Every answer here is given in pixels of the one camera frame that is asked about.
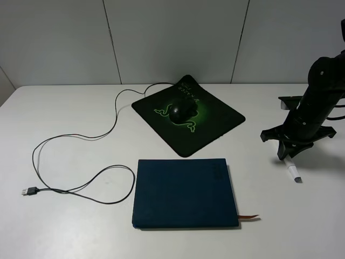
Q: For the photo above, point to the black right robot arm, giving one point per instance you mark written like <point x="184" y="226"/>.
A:
<point x="325" y="89"/>

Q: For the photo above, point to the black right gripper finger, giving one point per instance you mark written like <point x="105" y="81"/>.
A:
<point x="284" y="149"/>
<point x="296" y="149"/>

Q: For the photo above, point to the white marker pen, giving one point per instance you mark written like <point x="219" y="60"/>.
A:
<point x="293" y="170"/>

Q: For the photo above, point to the wrist camera box on gripper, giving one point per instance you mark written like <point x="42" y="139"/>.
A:
<point x="290" y="102"/>

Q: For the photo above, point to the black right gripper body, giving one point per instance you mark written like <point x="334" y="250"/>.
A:
<point x="294" y="131"/>

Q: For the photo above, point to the dark blue notebook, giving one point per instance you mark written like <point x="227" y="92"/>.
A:
<point x="184" y="194"/>

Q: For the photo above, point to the red ribbon bookmark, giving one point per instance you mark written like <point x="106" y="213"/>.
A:
<point x="247" y="217"/>

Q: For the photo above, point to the black computer mouse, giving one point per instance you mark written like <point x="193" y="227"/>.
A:
<point x="182" y="110"/>

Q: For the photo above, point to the black green Razer mouse pad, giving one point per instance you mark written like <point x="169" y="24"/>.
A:
<point x="214" y="118"/>

